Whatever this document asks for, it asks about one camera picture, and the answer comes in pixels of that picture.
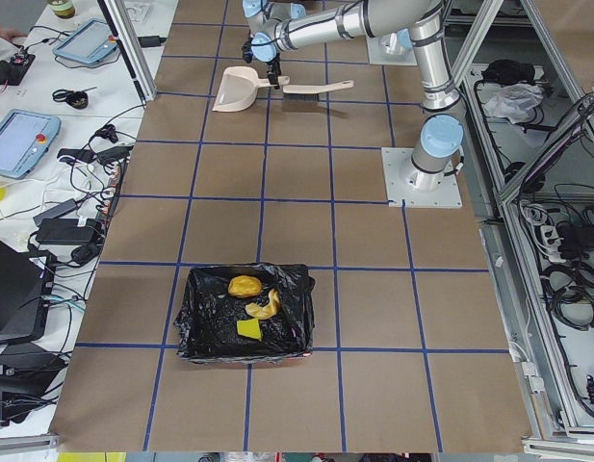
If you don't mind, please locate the beige bread piece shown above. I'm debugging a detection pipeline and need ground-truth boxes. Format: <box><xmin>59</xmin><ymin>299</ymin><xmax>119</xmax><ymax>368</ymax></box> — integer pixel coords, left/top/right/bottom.
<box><xmin>245</xmin><ymin>289</ymin><xmax>281</xmax><ymax>321</ymax></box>

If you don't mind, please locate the white dustpan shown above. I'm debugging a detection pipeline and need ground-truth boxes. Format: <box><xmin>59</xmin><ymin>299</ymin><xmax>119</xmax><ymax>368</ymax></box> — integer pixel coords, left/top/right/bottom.
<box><xmin>213</xmin><ymin>66</ymin><xmax>273</xmax><ymax>113</ymax></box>

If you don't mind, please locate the yellow sponge piece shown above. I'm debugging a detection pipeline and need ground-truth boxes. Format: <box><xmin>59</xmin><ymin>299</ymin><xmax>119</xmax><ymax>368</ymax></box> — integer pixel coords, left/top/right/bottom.
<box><xmin>237</xmin><ymin>318</ymin><xmax>263</xmax><ymax>341</ymax></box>

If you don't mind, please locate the near blue teach pendant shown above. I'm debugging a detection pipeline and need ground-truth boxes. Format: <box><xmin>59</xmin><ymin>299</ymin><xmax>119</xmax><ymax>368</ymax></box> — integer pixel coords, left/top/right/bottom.
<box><xmin>0</xmin><ymin>109</ymin><xmax>62</xmax><ymax>179</ymax></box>

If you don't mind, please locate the black bag lined bin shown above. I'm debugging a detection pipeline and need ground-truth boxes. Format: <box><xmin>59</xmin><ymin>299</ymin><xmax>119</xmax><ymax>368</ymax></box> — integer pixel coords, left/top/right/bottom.
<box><xmin>173</xmin><ymin>263</ymin><xmax>315</xmax><ymax>364</ymax></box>

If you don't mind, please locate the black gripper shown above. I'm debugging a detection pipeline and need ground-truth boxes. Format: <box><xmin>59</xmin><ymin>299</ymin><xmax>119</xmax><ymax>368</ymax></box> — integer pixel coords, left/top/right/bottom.
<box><xmin>242</xmin><ymin>32</ymin><xmax>281</xmax><ymax>90</ymax></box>

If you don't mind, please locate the blue teach pendant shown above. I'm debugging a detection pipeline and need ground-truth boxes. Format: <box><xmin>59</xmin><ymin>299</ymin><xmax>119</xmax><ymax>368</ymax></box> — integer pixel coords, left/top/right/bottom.
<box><xmin>53</xmin><ymin>18</ymin><xmax>117</xmax><ymax>64</ymax></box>
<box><xmin>0</xmin><ymin>109</ymin><xmax>62</xmax><ymax>179</ymax></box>

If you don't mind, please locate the black power adapter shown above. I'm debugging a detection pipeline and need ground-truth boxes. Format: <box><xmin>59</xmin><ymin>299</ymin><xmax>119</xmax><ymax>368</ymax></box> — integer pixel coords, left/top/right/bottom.
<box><xmin>36</xmin><ymin>218</ymin><xmax>103</xmax><ymax>245</ymax></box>

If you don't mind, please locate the white hand brush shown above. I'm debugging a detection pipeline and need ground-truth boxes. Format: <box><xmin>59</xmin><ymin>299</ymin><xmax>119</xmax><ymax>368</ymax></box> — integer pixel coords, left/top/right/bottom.
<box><xmin>282</xmin><ymin>80</ymin><xmax>354</xmax><ymax>101</ymax></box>

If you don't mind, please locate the black laptop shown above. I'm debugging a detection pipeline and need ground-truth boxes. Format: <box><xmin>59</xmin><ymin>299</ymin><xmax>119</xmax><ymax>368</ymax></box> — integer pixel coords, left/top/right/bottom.
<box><xmin>0</xmin><ymin>241</ymin><xmax>56</xmax><ymax>346</ymax></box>

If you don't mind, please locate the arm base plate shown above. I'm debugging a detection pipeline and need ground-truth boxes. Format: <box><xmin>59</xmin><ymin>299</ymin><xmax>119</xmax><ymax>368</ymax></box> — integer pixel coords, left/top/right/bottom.
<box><xmin>381</xmin><ymin>147</ymin><xmax>462</xmax><ymax>209</ymax></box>
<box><xmin>366</xmin><ymin>29</ymin><xmax>417</xmax><ymax>66</ymax></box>

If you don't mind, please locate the far blue teach pendant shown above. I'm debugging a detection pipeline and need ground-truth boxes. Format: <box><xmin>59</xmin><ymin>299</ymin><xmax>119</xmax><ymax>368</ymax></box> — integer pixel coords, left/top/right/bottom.
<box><xmin>53</xmin><ymin>18</ymin><xmax>117</xmax><ymax>64</ymax></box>

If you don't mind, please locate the brown potato toy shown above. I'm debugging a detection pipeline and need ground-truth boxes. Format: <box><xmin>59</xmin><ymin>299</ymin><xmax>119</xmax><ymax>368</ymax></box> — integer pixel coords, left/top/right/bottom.
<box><xmin>228</xmin><ymin>275</ymin><xmax>263</xmax><ymax>298</ymax></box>

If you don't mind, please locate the aluminium frame post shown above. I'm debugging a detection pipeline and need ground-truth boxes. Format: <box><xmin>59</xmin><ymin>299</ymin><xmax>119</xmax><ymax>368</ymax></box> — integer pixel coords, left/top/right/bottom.
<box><xmin>97</xmin><ymin>0</ymin><xmax>157</xmax><ymax>104</ymax></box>

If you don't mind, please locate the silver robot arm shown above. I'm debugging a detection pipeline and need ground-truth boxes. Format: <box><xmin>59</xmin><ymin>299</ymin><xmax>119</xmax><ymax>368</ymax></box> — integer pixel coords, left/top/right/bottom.
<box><xmin>242</xmin><ymin>0</ymin><xmax>306</xmax><ymax>31</ymax></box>
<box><xmin>242</xmin><ymin>1</ymin><xmax>463</xmax><ymax>192</ymax></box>

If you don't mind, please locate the small black bowl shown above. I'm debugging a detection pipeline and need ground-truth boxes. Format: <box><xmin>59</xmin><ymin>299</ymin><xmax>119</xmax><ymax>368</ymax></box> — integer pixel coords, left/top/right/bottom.
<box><xmin>65</xmin><ymin>91</ymin><xmax>89</xmax><ymax>110</ymax></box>

